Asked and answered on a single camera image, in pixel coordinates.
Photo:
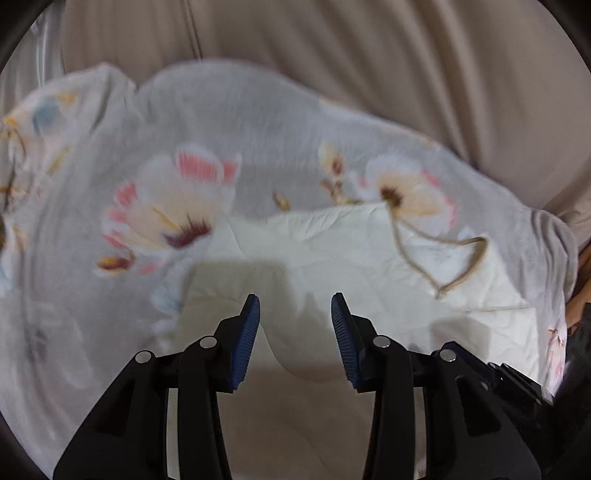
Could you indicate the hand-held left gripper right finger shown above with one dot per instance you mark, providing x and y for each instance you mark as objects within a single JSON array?
[{"x": 342, "y": 337}]

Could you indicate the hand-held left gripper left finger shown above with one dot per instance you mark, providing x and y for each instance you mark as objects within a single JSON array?
[{"x": 245, "y": 337}]

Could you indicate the person's right forearm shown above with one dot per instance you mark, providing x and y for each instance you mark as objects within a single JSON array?
[{"x": 582, "y": 307}]

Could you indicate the grey floral blanket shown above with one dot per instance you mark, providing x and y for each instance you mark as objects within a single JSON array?
[{"x": 258, "y": 120}]

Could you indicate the beige pleated curtain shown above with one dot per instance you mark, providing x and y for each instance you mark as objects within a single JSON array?
[{"x": 369, "y": 55}]

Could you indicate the white floral crumpled sheet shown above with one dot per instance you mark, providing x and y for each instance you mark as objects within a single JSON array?
[{"x": 32, "y": 138}]

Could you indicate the white satin cloth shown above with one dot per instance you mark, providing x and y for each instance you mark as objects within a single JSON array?
[{"x": 46, "y": 46}]

